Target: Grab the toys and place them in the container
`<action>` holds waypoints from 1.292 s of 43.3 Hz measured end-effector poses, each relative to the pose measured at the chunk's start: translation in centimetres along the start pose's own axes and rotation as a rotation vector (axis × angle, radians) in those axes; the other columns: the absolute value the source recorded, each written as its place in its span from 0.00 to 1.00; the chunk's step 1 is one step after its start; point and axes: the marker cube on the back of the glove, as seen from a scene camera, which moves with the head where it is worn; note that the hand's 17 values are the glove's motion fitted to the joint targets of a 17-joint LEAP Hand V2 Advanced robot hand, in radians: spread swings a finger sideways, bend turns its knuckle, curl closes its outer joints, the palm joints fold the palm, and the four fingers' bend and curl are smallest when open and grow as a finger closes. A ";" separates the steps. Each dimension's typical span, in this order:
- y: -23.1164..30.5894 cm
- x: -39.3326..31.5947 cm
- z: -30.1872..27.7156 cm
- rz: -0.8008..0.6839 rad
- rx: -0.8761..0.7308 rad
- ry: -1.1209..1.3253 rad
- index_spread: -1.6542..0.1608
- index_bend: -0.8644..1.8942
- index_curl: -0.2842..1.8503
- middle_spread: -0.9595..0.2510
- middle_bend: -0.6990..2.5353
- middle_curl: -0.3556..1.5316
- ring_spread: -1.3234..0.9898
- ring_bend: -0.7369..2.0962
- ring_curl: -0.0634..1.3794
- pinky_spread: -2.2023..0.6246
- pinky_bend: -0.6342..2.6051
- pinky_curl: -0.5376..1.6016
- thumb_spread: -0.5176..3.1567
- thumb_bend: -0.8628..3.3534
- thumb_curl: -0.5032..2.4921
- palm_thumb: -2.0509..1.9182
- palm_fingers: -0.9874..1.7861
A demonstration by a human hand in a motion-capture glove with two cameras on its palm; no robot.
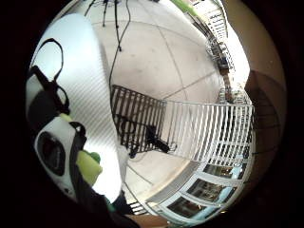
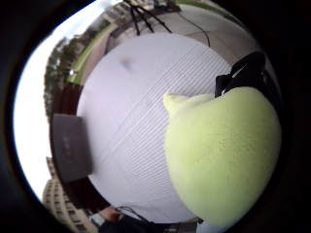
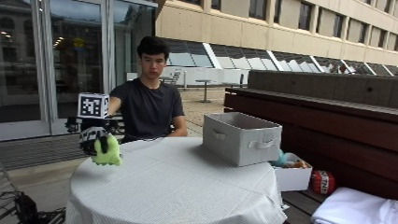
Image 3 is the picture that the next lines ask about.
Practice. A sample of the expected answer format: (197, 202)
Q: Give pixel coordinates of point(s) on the grey fabric storage box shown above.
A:
(242, 139)

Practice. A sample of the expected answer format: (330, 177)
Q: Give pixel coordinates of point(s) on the metal chair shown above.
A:
(173, 77)

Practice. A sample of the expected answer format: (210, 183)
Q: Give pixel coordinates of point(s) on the white folded cloth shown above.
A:
(355, 207)

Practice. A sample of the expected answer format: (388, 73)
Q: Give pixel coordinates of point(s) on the dark wooden bench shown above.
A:
(331, 133)

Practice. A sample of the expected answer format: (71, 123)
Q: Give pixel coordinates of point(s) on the green soft toy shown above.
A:
(109, 153)

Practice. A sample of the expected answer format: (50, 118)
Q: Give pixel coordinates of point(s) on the white tablecloth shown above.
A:
(173, 183)

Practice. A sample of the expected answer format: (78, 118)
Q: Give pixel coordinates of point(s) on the orange soft toy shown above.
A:
(298, 164)

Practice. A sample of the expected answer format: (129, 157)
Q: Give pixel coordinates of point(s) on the red block plush toy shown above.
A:
(322, 182)

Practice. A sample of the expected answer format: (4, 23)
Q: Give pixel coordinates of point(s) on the round pedestal table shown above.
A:
(203, 90)

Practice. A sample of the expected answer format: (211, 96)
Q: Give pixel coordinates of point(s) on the the person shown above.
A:
(147, 102)

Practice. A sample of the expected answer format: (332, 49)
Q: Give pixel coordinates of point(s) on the white box of toys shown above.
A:
(292, 178)

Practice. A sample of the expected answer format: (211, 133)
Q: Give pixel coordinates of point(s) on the teal soft toy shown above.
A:
(279, 159)

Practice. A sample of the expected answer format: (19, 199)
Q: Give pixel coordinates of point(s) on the white marker cube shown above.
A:
(93, 105)

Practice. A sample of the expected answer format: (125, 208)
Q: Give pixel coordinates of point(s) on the glass door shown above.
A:
(61, 62)

